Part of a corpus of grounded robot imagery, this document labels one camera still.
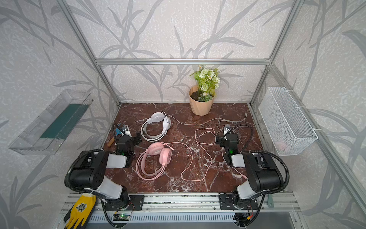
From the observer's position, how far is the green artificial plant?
0.96 m

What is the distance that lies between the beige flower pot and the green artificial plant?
0.03 meters

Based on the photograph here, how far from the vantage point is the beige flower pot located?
3.31 feet
